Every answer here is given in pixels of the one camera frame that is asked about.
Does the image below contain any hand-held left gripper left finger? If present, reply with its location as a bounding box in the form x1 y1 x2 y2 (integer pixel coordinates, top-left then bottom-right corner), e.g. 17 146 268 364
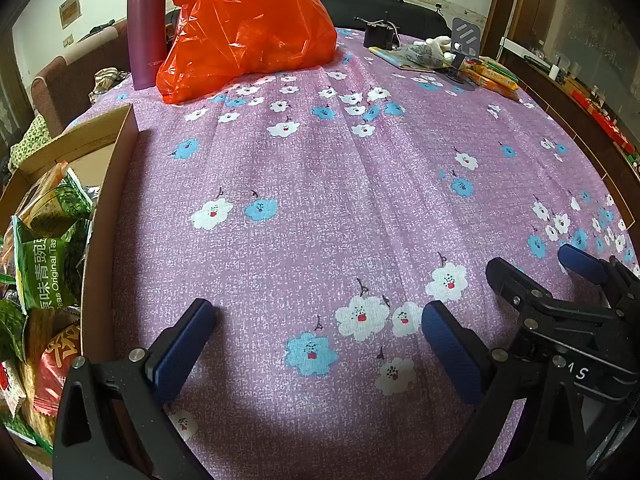
52 298 217 480

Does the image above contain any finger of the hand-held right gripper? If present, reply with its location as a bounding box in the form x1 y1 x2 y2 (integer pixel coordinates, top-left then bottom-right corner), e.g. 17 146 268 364
557 243 640 311
486 257 591 313

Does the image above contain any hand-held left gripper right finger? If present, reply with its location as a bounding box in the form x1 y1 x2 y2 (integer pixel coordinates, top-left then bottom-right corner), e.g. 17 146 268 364
421 300 593 480

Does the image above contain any pile of snack packets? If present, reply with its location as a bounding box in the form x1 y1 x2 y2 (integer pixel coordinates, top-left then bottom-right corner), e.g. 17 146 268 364
0 160 96 453

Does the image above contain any brown cardboard box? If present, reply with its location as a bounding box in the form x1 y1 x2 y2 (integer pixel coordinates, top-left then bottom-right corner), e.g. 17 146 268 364
0 102 140 471

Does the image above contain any wooden sideboard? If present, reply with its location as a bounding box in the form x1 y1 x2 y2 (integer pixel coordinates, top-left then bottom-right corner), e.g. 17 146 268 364
492 0 640 171

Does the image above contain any orange biscuit pack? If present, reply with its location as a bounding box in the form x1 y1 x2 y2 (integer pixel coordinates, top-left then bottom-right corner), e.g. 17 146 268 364
462 62 521 93
460 69 518 101

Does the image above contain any purple floral tablecloth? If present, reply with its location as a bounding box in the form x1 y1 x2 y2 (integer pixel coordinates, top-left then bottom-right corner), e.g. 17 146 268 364
65 27 640 480

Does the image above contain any green striped biscuit pack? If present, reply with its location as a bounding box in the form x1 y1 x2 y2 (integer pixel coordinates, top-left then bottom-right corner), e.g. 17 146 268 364
475 57 518 83

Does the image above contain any clear bag with dark contents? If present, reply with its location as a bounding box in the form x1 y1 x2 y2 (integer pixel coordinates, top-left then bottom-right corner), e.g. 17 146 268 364
400 42 448 68

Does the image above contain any grey phone stand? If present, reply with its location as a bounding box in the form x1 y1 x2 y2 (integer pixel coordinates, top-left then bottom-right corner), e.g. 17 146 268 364
440 16 483 93

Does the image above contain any paper booklet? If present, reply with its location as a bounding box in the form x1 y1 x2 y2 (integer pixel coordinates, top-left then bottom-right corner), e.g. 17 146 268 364
369 45 451 72

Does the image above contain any green floral cloth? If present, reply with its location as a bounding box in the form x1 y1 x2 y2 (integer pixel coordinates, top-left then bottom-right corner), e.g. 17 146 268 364
10 115 56 166

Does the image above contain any patterned beige cloth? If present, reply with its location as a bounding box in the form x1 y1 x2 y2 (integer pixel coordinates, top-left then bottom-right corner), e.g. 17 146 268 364
90 67 128 106

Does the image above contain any small black device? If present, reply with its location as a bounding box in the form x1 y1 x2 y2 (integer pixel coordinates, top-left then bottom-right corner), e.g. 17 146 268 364
364 12 401 51

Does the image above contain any brown sofa chair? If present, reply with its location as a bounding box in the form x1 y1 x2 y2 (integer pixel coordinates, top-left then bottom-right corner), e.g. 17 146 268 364
31 17 133 131

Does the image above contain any purple thermos bottle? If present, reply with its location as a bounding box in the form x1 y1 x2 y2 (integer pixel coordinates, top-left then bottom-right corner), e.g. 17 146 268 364
126 0 168 90

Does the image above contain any black leather sofa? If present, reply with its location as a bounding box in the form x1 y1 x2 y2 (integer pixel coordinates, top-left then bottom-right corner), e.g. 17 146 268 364
315 0 451 41

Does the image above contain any orange plastic bag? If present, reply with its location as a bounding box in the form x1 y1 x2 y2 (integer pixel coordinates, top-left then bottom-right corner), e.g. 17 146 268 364
156 0 338 106

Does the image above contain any small wall sign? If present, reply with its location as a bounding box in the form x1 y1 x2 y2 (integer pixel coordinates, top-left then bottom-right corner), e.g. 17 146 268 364
59 0 82 30

